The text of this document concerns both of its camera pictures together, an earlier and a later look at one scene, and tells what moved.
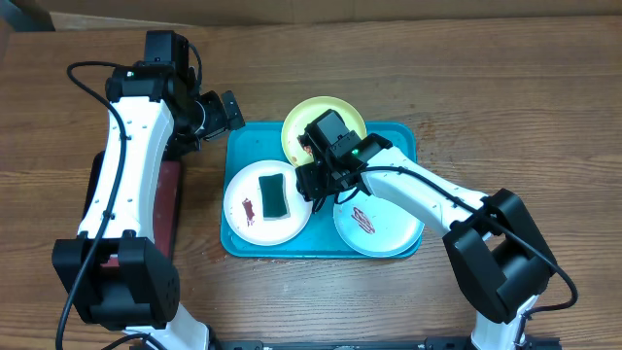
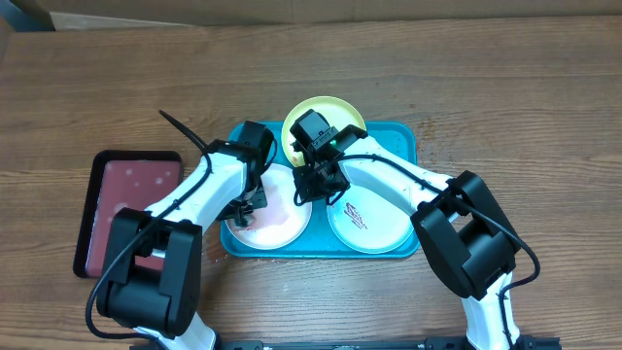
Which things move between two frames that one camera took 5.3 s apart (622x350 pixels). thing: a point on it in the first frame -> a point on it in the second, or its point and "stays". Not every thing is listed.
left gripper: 221,121 -> 259,201
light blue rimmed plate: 376,226 stays
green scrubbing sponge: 275,204 -> 240,227
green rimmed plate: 299,117 stays
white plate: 243,204 stays
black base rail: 430,343 stays
